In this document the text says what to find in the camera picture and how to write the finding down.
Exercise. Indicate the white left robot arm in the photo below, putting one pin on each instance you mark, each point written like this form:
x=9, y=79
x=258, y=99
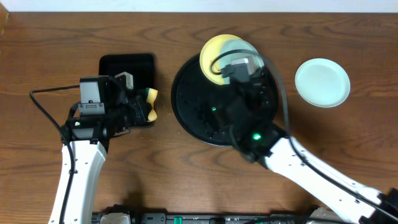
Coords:
x=84, y=152

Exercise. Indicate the black rectangular tray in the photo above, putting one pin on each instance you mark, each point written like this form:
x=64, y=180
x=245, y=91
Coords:
x=141, y=66

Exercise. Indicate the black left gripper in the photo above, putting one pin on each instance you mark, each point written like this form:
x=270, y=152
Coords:
x=142, y=107

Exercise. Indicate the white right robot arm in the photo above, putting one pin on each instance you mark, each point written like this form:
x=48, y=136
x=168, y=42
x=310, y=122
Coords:
x=279, y=152

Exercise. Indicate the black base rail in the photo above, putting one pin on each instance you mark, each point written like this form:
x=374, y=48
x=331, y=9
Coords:
x=162, y=218

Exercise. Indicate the black round tray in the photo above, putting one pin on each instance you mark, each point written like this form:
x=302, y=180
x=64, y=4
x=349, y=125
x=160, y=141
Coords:
x=193, y=99

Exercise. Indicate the yellow sponge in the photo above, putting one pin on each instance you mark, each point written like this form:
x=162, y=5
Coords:
x=151, y=97

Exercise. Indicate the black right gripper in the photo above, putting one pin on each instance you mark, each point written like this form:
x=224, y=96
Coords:
x=241, y=83

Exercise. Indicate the yellow plate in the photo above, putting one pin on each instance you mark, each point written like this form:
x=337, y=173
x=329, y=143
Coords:
x=212, y=49

